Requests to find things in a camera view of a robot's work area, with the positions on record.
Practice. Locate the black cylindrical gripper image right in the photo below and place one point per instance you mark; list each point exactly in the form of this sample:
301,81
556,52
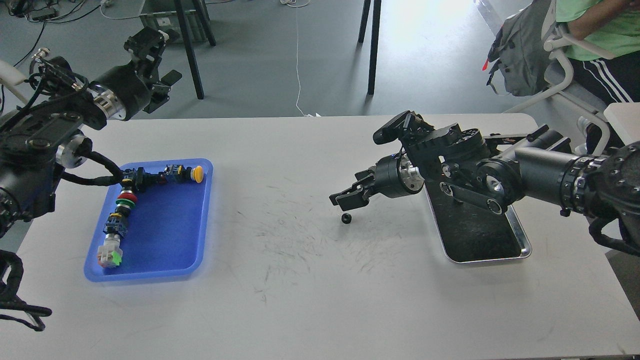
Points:
393,176

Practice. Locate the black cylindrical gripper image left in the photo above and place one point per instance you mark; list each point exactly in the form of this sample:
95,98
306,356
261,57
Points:
121,92

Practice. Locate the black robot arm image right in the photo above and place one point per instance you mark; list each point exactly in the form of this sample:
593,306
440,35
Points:
492,172

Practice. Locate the silver metal tray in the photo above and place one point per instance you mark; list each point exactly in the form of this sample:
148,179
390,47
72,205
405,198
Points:
470,235

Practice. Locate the blue plastic tray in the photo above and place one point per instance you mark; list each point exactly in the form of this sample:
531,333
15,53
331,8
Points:
166,230

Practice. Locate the grey plastic crate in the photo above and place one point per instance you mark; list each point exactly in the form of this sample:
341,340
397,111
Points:
162,15

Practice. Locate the black table leg left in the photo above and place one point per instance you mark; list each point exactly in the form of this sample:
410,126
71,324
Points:
202,16

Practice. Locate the black table leg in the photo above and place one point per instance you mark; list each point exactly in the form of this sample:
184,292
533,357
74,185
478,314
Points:
202,16
374,6

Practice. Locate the red and green push buttons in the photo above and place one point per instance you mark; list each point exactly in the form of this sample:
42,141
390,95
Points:
126,199

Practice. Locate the black table leg right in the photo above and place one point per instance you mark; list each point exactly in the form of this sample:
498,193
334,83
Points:
374,6

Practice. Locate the grey backpack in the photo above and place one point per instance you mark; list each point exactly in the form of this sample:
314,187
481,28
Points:
518,51

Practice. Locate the white office chair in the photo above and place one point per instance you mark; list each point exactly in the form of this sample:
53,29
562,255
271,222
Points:
561,85

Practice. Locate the seated person green shirt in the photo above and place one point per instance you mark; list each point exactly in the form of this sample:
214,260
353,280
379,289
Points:
614,26

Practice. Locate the yellow push button switch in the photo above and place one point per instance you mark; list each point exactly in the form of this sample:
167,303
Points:
178,173

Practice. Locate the black connector switch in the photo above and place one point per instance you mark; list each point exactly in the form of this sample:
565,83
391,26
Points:
138,180

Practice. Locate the blue black small switch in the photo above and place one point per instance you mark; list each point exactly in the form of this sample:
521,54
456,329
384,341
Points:
116,223

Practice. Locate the white green square switch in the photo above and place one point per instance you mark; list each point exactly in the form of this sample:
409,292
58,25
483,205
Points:
109,254

